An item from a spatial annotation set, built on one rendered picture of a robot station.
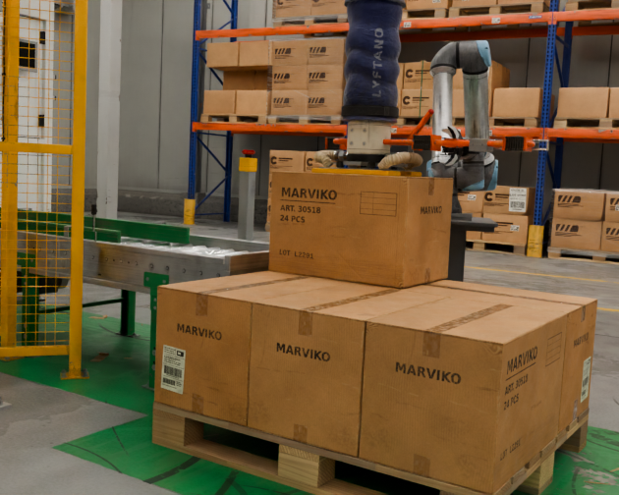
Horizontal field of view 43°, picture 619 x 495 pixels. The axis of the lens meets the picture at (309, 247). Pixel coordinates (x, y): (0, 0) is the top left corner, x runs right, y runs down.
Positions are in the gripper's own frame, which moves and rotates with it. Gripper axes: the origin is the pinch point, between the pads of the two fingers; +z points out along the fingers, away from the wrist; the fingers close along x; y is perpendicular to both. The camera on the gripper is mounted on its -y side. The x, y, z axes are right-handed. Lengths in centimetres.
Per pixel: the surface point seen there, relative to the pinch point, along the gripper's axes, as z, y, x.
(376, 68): 22.6, 21.1, 27.3
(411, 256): 30, -2, -42
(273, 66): -653, 567, 136
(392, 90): 15.7, 17.5, 19.6
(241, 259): 45, 65, -49
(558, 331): 46, -60, -58
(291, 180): 36, 49, -16
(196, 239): -13, 139, -50
